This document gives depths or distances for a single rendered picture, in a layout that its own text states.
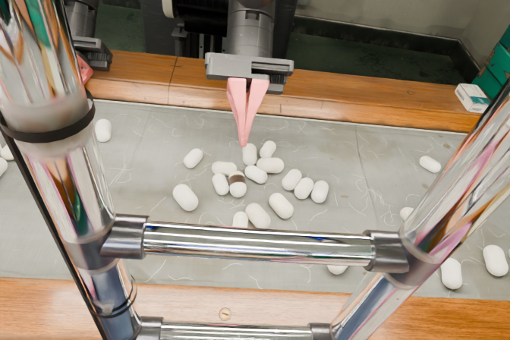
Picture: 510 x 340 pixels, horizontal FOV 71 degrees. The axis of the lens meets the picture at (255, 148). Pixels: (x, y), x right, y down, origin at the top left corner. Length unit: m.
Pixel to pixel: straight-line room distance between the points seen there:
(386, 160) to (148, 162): 0.35
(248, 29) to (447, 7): 2.38
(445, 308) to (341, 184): 0.19
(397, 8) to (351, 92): 2.03
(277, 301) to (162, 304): 0.11
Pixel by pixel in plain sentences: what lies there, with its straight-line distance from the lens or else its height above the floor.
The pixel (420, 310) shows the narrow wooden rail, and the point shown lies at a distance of 0.42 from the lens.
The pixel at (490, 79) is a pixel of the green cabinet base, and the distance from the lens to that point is 0.83.
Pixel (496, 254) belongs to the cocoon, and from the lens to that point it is 0.52.
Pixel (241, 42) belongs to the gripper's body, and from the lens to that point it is 0.43.
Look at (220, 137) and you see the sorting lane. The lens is 0.54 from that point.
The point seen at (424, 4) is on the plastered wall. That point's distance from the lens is 2.70.
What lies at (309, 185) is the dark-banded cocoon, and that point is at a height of 0.76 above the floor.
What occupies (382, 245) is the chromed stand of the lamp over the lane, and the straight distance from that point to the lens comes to 0.18.
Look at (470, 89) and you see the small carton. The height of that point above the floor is 0.78.
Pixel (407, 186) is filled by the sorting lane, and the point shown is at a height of 0.74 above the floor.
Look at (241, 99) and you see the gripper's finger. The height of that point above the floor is 0.86.
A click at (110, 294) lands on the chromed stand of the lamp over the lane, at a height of 0.92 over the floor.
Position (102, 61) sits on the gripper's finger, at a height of 0.80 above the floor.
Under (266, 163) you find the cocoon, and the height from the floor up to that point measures 0.76.
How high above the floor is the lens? 1.11
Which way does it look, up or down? 44 degrees down
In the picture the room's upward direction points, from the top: 10 degrees clockwise
